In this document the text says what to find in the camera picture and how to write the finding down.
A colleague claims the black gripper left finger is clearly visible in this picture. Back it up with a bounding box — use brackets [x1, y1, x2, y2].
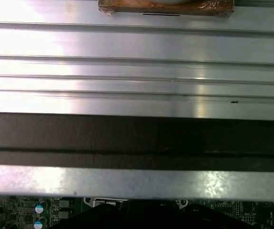
[64, 202, 137, 229]

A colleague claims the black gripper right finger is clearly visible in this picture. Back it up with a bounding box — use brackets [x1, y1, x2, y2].
[136, 202, 246, 229]

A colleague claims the silver capped capacitor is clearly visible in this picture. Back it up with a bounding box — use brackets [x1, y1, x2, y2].
[33, 218, 45, 229]
[35, 202, 45, 215]

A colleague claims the black PC case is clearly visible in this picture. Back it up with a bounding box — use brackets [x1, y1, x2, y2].
[0, 111, 274, 229]

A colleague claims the green motherboard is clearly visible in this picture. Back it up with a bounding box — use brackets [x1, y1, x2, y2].
[0, 194, 274, 229]

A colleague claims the brown square base plate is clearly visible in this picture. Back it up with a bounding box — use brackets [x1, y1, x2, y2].
[97, 0, 236, 18]

